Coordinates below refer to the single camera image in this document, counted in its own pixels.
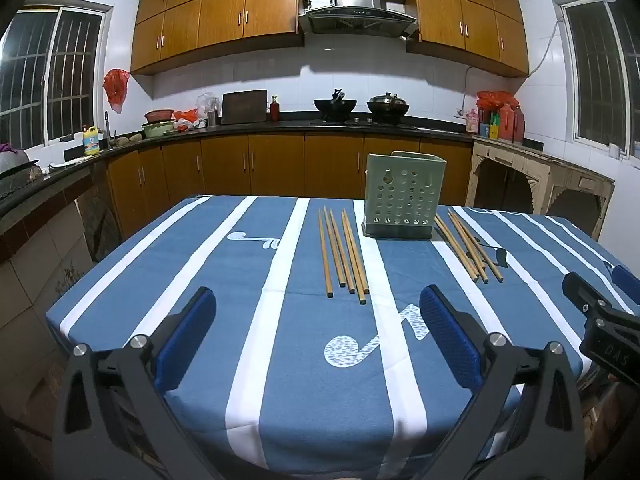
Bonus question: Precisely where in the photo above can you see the black kitchen countertop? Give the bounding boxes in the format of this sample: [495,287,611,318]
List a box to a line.
[0,114,546,221]

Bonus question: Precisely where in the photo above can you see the steel range hood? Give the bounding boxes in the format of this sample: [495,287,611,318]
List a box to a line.
[297,0,418,41]

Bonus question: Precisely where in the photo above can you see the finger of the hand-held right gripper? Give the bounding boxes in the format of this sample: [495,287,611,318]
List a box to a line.
[611,264,640,307]
[561,271,640,387]

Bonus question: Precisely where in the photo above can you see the green basin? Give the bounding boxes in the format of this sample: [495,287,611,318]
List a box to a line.
[142,120,177,139]

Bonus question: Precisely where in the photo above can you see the gas stove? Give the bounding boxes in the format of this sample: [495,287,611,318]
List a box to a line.
[310,116,417,128]

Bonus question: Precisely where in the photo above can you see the wooden base cabinets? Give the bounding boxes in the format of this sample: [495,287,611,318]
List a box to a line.
[106,131,475,241]

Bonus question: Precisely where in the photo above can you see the blue white striped tablecloth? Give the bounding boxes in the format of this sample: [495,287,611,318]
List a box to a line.
[45,194,638,476]

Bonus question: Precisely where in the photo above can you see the dark wooden cutting board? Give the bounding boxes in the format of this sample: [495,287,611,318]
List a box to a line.
[220,89,268,125]

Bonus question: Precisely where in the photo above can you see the wok with steel lid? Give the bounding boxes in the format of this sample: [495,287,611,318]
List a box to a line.
[366,92,411,122]

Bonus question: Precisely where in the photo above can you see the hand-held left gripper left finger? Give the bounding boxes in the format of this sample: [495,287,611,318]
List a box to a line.
[52,286,218,480]

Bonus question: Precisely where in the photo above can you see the colourful seasoning packets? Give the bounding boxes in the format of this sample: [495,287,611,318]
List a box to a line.
[479,111,501,140]

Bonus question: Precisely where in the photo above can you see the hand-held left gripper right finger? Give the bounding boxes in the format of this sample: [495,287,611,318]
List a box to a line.
[419,284,586,480]

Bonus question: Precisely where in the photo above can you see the hanging red plastic bag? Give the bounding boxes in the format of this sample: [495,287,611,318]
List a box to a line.
[103,68,131,115]

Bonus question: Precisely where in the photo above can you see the wooden wall cabinets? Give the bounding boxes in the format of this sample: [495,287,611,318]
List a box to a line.
[130,0,530,78]

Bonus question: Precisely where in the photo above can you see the red sauce bottles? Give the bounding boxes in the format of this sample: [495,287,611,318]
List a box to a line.
[499,104,526,144]

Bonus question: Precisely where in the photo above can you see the black wok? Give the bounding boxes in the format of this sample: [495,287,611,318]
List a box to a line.
[313,88,358,122]

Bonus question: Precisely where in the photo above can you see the white wall cable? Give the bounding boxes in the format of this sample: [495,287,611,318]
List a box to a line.
[454,17,566,118]

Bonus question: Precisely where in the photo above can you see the barred window by side table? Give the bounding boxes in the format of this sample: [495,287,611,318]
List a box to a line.
[552,0,640,153]

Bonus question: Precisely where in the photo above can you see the white wooden side table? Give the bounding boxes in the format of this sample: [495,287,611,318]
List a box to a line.
[470,135,617,241]

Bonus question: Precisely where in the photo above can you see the green perforated utensil holder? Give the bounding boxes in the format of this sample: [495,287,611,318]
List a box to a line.
[361,151,447,239]

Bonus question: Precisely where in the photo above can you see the barred window by sink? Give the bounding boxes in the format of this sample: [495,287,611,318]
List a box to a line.
[0,5,112,150]

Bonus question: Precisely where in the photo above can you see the clear plastic bag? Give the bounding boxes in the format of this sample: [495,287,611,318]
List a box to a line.
[196,92,220,118]

